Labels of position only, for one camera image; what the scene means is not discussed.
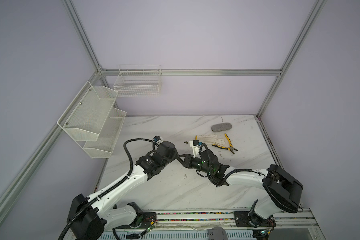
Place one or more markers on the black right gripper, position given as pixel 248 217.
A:
pixel 188 160

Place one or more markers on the grey fabric glasses case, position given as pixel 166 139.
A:
pixel 221 127

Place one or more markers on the aluminium frame corner post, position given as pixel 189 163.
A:
pixel 298 43

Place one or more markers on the white work glove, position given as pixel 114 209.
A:
pixel 210 140

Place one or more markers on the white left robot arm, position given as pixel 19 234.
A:
pixel 90 216

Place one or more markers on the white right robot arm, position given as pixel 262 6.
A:
pixel 283 190

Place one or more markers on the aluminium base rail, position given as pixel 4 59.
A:
pixel 198 220

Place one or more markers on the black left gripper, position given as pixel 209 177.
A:
pixel 175 155

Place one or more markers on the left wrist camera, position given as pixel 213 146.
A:
pixel 157 140

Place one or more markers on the white wire basket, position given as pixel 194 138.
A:
pixel 138 81

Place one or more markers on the white mesh two-tier shelf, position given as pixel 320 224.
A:
pixel 93 121

